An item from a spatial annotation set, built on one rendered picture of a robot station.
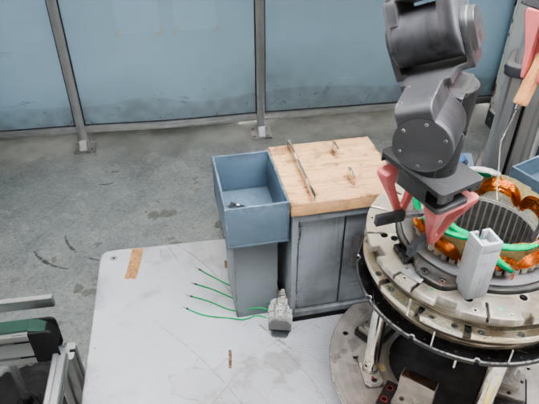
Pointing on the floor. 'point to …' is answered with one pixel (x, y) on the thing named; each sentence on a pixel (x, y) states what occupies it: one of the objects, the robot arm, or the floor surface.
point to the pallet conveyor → (42, 349)
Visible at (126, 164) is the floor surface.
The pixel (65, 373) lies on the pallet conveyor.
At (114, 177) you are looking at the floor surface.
